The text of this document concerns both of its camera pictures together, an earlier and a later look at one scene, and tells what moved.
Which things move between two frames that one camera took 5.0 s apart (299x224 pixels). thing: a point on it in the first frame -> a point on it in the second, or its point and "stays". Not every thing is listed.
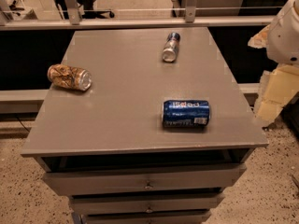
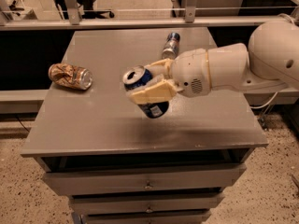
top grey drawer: x=145 y=179 stays
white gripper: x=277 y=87 -> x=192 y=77
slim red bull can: x=170 y=48 stays
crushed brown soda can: x=69 y=77 stays
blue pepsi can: x=181 y=113 -> x=136 y=76
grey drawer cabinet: x=159 y=136 stays
